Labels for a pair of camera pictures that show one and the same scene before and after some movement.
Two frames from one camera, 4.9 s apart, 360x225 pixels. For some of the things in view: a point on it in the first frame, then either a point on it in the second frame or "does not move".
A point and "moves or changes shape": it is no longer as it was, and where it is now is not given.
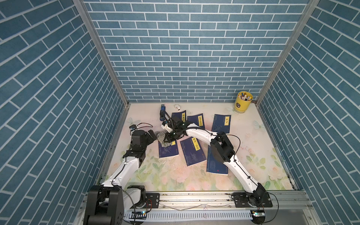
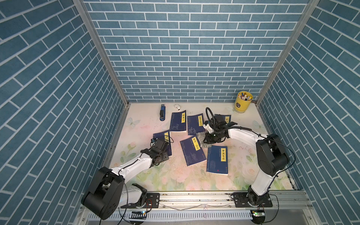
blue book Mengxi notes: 213,165 does not move
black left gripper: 150,139 to 166,155
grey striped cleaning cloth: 160,136 to 201,136
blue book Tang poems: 192,151 does not move
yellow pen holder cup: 243,101 does not move
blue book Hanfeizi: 179,116 does not move
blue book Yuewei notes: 198,119 does not move
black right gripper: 168,136 to 208,140
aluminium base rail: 217,208 does not move
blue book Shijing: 169,150 moves or changes shape
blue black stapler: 162,116 does not move
